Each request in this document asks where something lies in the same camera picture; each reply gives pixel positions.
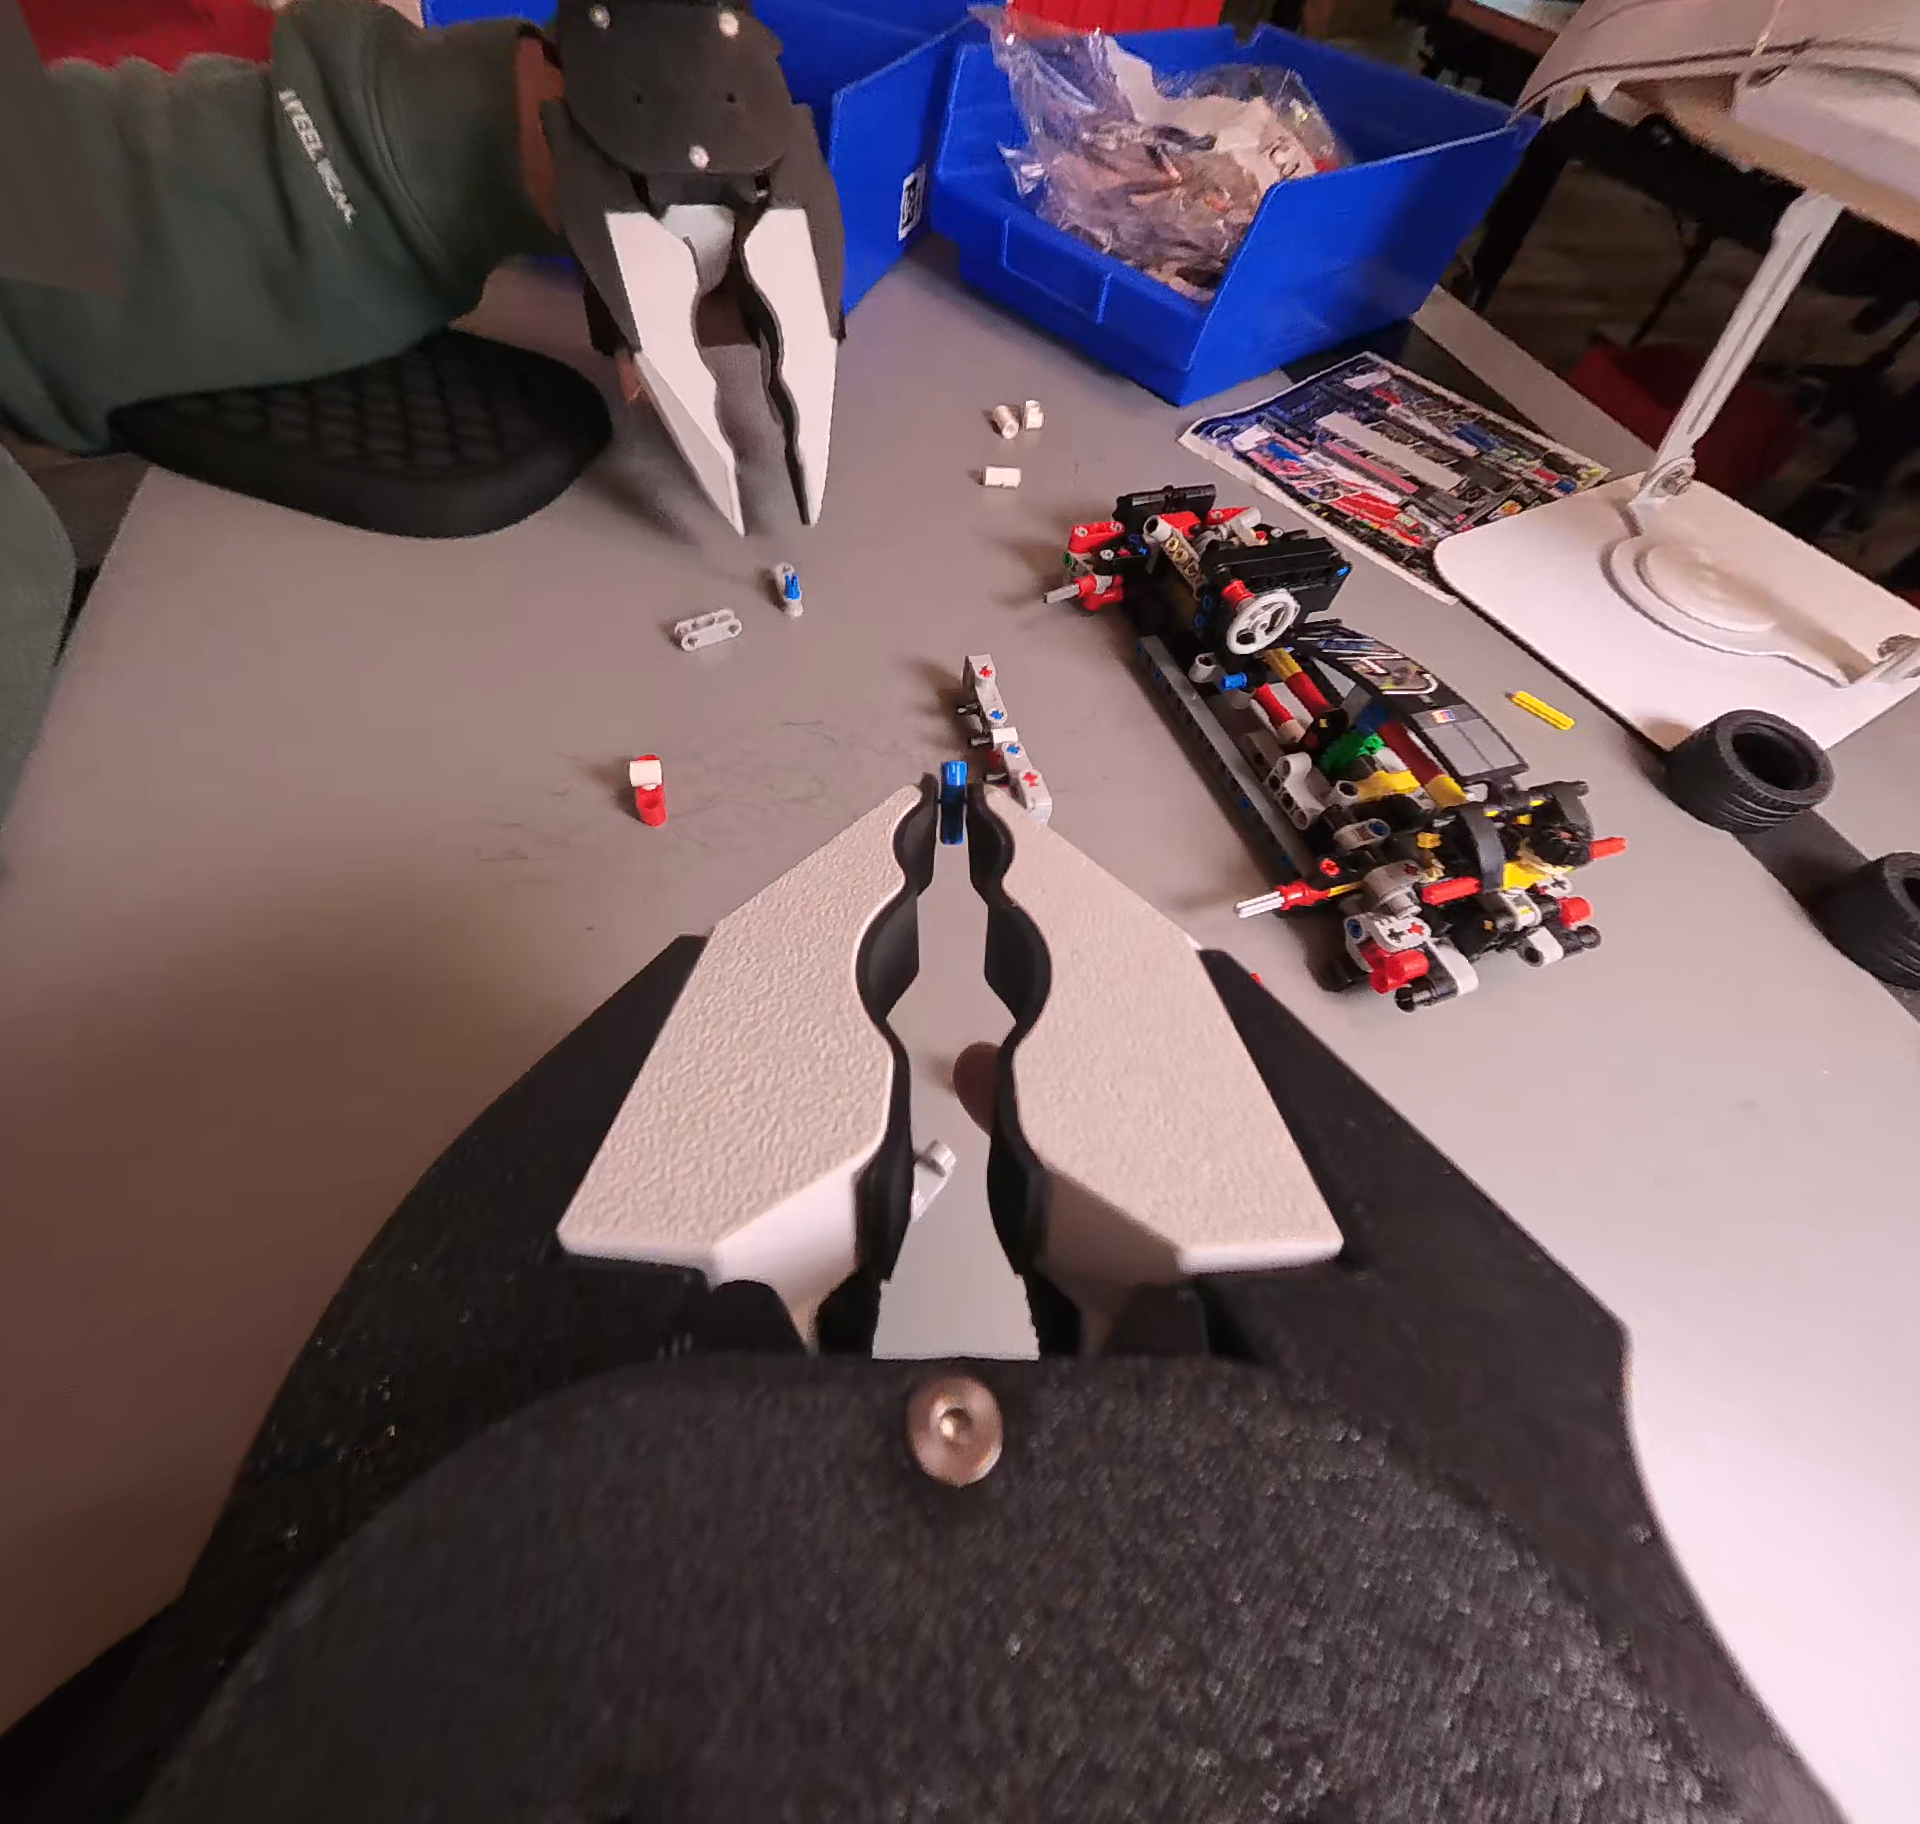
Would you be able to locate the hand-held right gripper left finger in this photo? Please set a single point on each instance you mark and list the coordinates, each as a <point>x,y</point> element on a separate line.
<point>736,1090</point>

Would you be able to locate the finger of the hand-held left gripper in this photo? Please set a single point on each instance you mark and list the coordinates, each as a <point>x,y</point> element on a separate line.
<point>803,340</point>
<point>668,340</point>

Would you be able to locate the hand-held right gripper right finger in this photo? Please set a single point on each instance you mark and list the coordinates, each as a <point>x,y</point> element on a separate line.
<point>1170,1104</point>

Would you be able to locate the thin grey lego liftarm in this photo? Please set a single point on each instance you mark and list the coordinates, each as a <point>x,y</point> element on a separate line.
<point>706,631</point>

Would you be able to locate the red lego liftarm white bush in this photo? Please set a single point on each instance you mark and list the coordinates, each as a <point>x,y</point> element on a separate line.
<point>648,801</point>

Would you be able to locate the grey lego beam subassembly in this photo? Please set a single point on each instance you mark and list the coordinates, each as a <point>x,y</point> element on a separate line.
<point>1030,791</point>

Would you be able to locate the person's left forearm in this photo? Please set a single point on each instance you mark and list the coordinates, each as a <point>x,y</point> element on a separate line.
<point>270,220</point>

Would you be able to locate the grey lego connector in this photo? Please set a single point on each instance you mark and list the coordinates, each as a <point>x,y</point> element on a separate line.
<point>933,1164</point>

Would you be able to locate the blue and grey lego pin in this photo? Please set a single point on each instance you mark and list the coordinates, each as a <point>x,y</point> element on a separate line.
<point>787,592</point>

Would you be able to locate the lego car chassis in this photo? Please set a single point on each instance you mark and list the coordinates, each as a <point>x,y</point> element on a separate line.
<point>1216,745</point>

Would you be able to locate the yellow lego axle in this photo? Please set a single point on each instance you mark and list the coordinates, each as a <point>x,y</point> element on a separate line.
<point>1542,712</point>

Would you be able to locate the Lego instruction booklet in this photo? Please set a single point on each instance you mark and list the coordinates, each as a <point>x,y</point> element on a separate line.
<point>1381,458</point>

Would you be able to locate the black rubber lego tire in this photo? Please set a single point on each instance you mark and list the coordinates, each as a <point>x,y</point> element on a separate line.
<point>1883,925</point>
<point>1748,775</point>

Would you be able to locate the person's left hand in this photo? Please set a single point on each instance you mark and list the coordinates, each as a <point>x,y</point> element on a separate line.
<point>537,129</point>

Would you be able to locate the blue plastic storage bin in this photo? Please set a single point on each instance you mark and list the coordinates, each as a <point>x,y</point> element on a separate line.
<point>871,129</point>
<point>1290,308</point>

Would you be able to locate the black chair armrest pad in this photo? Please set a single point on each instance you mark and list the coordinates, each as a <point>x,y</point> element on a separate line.
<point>376,443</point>

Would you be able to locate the clear plastic bag with parts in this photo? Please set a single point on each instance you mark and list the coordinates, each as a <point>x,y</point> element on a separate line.
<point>1155,159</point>

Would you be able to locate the white desk stand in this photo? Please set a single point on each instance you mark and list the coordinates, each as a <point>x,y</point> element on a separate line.
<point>1576,610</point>

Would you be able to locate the dark background table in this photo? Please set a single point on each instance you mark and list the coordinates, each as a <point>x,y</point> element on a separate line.
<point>1501,23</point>

